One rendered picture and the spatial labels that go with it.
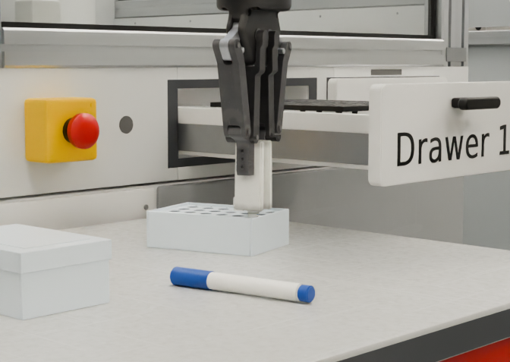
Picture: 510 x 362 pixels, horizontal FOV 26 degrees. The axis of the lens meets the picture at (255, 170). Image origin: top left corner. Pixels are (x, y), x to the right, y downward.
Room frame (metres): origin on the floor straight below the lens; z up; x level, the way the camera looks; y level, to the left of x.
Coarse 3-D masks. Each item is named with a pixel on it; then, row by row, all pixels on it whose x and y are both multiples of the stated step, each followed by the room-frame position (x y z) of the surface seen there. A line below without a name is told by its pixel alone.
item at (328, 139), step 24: (192, 120) 1.41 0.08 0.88; (216, 120) 1.38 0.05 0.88; (288, 120) 1.29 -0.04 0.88; (312, 120) 1.27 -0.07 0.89; (336, 120) 1.24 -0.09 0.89; (360, 120) 1.22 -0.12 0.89; (192, 144) 1.40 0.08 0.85; (216, 144) 1.37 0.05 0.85; (288, 144) 1.29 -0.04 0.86; (312, 144) 1.26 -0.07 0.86; (336, 144) 1.24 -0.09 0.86; (360, 144) 1.22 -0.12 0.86; (360, 168) 1.22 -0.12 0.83
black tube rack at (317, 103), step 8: (216, 104) 1.43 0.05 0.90; (288, 104) 1.36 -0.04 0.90; (296, 104) 1.36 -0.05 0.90; (304, 104) 1.36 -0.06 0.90; (312, 104) 1.37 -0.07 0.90; (320, 104) 1.36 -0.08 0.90; (328, 104) 1.37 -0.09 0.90; (336, 104) 1.36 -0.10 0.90; (344, 104) 1.37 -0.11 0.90; (352, 104) 1.37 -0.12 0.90; (360, 104) 1.36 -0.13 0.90; (368, 104) 1.37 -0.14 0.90; (336, 112) 1.31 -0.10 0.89; (352, 112) 1.48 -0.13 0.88
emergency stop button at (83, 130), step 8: (72, 120) 1.22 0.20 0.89; (80, 120) 1.22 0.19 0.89; (88, 120) 1.23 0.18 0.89; (72, 128) 1.21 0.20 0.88; (80, 128) 1.22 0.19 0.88; (88, 128) 1.22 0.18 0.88; (96, 128) 1.23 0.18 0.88; (72, 136) 1.21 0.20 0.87; (80, 136) 1.22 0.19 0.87; (88, 136) 1.22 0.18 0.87; (96, 136) 1.23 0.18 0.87; (72, 144) 1.22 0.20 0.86; (80, 144) 1.22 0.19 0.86; (88, 144) 1.23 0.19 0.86
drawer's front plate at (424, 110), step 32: (384, 96) 1.18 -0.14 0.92; (416, 96) 1.22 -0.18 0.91; (448, 96) 1.27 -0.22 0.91; (480, 96) 1.32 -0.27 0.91; (384, 128) 1.18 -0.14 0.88; (416, 128) 1.22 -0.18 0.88; (448, 128) 1.27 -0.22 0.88; (480, 128) 1.32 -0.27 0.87; (384, 160) 1.18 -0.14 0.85; (416, 160) 1.22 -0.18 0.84; (448, 160) 1.27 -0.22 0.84; (480, 160) 1.32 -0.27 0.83
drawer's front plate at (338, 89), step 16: (336, 80) 1.63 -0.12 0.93; (352, 80) 1.65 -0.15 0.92; (368, 80) 1.68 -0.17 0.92; (384, 80) 1.71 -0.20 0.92; (400, 80) 1.74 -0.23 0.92; (416, 80) 1.77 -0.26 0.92; (432, 80) 1.80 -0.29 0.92; (336, 96) 1.63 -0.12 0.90; (352, 96) 1.65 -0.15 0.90; (368, 96) 1.68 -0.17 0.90
